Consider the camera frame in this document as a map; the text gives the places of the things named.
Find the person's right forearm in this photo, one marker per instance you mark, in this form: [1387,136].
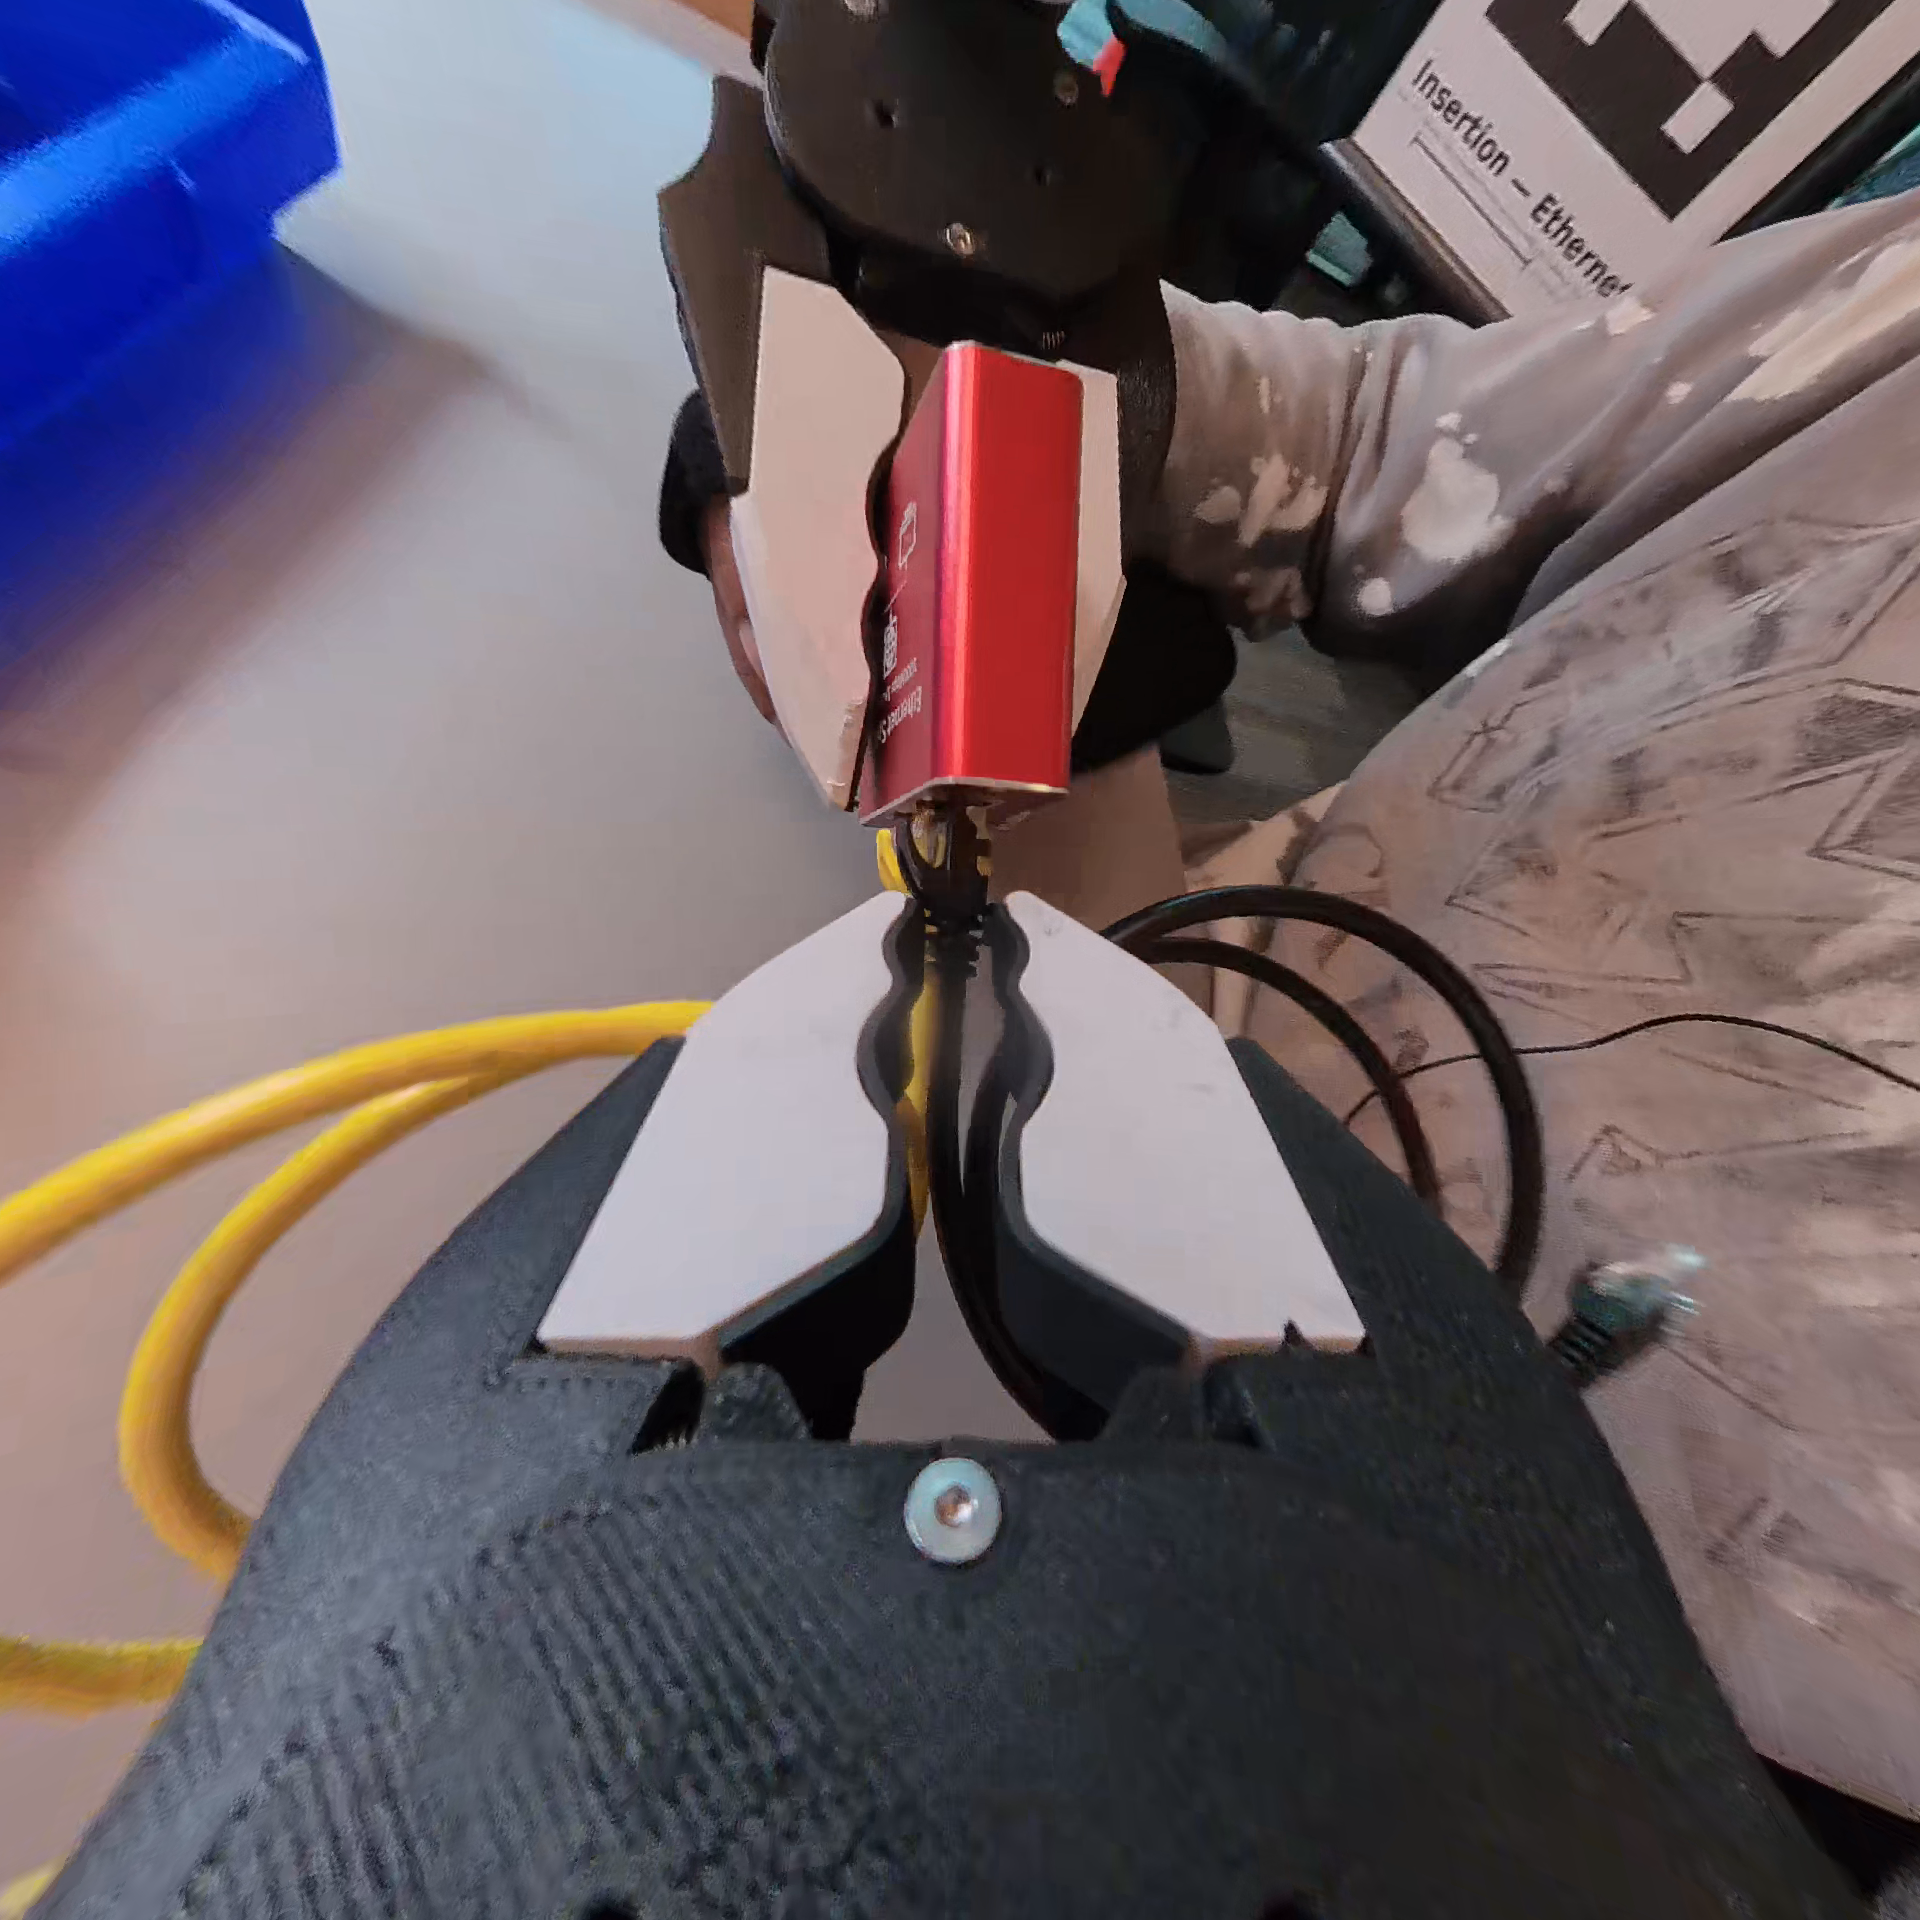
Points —
[1424,451]

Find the person's right hand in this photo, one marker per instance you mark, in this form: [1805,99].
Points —
[1119,856]

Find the black office chair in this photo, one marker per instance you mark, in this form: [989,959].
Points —
[1305,91]

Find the printed fiducial tag sign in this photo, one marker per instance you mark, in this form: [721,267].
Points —
[1499,165]

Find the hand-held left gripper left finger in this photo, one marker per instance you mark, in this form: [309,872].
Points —
[721,1171]

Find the person's torso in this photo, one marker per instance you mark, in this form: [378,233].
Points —
[1650,975]

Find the red metal ethernet adapter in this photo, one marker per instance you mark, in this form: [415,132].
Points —
[1005,569]

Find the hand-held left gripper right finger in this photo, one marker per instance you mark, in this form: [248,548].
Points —
[1170,1171]

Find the blue plastic bin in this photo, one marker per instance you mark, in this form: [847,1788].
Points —
[120,301]

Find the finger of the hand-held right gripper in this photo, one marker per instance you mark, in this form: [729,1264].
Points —
[1102,525]
[810,525]

